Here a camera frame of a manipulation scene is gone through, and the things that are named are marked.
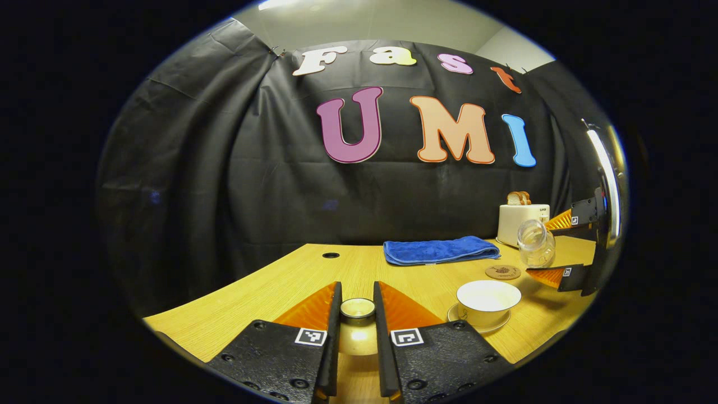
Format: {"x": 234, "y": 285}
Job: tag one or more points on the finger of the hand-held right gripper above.
{"x": 578, "y": 278}
{"x": 586, "y": 216}

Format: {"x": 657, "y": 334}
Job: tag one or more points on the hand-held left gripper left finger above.
{"x": 334, "y": 348}

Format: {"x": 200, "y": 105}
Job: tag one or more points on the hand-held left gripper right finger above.
{"x": 382, "y": 348}

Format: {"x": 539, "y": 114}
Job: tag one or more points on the clear water bottle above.
{"x": 535, "y": 247}

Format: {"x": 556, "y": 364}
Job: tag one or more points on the round cork coaster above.
{"x": 503, "y": 272}

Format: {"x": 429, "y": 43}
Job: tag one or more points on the cream teacup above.
{"x": 488, "y": 306}

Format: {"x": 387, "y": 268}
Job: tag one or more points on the bread slice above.
{"x": 514, "y": 198}
{"x": 527, "y": 197}

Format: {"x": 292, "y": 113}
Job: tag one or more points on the white toaster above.
{"x": 513, "y": 221}

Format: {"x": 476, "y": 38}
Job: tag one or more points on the cream saucer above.
{"x": 453, "y": 315}

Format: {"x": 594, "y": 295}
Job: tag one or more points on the blue towel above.
{"x": 440, "y": 250}

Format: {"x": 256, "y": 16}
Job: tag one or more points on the black backdrop cloth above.
{"x": 252, "y": 185}

